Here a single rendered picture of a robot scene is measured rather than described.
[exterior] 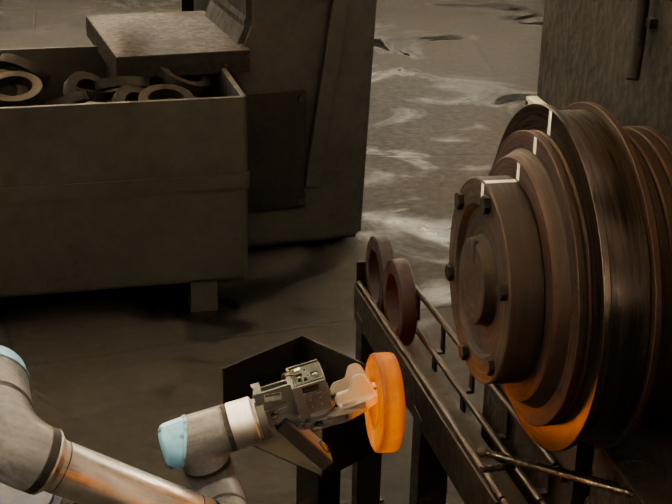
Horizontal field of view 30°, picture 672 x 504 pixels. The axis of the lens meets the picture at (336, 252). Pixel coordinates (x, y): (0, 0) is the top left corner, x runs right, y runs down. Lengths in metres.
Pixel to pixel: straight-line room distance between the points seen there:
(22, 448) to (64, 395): 2.05
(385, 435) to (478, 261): 0.39
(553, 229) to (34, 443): 0.74
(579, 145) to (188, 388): 2.37
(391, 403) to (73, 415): 1.88
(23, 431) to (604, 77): 0.96
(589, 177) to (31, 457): 0.81
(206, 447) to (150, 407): 1.76
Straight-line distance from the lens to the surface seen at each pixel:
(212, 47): 4.44
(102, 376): 3.87
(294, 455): 2.27
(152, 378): 3.84
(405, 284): 2.62
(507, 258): 1.57
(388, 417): 1.91
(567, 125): 1.61
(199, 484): 1.98
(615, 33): 1.85
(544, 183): 1.61
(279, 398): 1.93
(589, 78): 1.94
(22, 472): 1.75
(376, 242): 2.82
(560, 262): 1.56
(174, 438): 1.93
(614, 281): 1.52
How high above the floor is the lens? 1.78
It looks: 22 degrees down
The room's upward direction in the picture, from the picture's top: 1 degrees clockwise
